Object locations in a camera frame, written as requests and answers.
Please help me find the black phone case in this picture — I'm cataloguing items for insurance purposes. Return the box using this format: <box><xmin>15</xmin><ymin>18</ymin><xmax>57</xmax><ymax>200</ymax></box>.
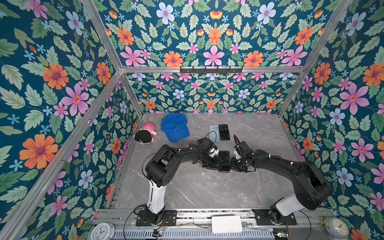
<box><xmin>217</xmin><ymin>150</ymin><xmax>232</xmax><ymax>173</ymax></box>

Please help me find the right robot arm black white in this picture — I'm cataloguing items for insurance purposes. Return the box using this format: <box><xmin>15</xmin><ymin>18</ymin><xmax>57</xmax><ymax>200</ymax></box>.
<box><xmin>232</xmin><ymin>138</ymin><xmax>333</xmax><ymax>225</ymax></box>

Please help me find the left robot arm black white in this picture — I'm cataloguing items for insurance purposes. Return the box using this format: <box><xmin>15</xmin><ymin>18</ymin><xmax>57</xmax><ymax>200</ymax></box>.
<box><xmin>144</xmin><ymin>138</ymin><xmax>219</xmax><ymax>225</ymax></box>

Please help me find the black phone beside blue case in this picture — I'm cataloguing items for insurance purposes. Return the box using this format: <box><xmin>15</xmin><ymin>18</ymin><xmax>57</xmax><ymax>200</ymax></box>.
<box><xmin>218</xmin><ymin>124</ymin><xmax>231</xmax><ymax>141</ymax></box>

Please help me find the light blue phone case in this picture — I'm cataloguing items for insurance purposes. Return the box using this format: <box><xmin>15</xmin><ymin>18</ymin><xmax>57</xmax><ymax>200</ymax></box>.
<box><xmin>208</xmin><ymin>125</ymin><xmax>221</xmax><ymax>143</ymax></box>

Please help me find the blue baseball cap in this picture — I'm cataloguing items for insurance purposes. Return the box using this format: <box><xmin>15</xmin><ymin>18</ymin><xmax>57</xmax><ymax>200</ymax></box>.
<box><xmin>161</xmin><ymin>113</ymin><xmax>190</xmax><ymax>143</ymax></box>

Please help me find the plush doll pink hat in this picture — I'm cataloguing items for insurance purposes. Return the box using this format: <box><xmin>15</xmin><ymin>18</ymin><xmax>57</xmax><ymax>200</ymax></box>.
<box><xmin>134</xmin><ymin>123</ymin><xmax>157</xmax><ymax>145</ymax></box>

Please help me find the cream alarm clock right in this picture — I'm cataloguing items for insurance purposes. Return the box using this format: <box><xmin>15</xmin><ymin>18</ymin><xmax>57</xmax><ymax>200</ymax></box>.
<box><xmin>321</xmin><ymin>213</ymin><xmax>350</xmax><ymax>240</ymax></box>

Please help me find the white round clock left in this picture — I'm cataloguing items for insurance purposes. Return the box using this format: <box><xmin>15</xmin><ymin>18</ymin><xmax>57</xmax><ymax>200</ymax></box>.
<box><xmin>91</xmin><ymin>222</ymin><xmax>115</xmax><ymax>240</ymax></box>

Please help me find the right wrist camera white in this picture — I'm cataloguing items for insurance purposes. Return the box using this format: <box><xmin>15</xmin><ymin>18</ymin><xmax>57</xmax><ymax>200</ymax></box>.
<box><xmin>234</xmin><ymin>150</ymin><xmax>241</xmax><ymax>160</ymax></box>

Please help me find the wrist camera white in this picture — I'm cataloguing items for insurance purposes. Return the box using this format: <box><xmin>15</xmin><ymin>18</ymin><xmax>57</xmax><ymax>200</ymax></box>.
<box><xmin>209</xmin><ymin>147</ymin><xmax>220</xmax><ymax>158</ymax></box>
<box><xmin>234</xmin><ymin>150</ymin><xmax>241</xmax><ymax>160</ymax></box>

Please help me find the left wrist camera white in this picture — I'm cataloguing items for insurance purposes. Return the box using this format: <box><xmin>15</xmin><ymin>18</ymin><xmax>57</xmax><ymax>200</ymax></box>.
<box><xmin>209</xmin><ymin>147</ymin><xmax>220</xmax><ymax>158</ymax></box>

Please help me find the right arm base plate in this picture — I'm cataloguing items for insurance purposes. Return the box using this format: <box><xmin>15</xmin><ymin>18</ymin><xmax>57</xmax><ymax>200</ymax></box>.
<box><xmin>252</xmin><ymin>209</ymin><xmax>297</xmax><ymax>226</ymax></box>

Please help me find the white box on rail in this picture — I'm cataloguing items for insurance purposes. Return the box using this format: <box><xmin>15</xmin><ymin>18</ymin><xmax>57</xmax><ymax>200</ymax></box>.
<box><xmin>211</xmin><ymin>215</ymin><xmax>243</xmax><ymax>234</ymax></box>

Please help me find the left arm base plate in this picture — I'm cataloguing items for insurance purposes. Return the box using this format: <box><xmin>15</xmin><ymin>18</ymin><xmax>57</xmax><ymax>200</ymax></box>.
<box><xmin>136</xmin><ymin>210</ymin><xmax>178</xmax><ymax>227</ymax></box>

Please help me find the black hook bar on frame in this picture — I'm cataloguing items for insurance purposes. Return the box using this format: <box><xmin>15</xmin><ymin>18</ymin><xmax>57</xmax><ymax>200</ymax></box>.
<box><xmin>179</xmin><ymin>66</ymin><xmax>243</xmax><ymax>75</ymax></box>

